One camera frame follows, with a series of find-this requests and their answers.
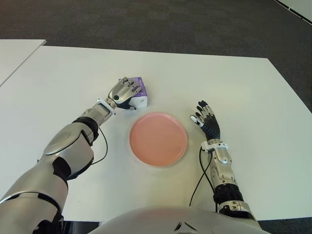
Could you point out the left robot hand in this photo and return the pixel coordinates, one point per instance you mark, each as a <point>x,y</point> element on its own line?
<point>120,91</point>

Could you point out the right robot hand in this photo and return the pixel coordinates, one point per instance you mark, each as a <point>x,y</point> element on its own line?
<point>212,126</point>

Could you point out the purple tissue paper pack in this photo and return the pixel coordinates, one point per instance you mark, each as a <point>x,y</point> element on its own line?
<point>142,100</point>

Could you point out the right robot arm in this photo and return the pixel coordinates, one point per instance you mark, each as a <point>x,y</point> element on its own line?
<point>223,175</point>

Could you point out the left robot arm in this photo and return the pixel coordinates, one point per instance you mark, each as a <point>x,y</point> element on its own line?
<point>68,146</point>

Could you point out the pink round plate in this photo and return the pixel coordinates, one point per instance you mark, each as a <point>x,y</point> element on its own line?
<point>158,139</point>

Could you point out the silver robot torso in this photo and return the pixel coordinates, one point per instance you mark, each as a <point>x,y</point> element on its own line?
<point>146,221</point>

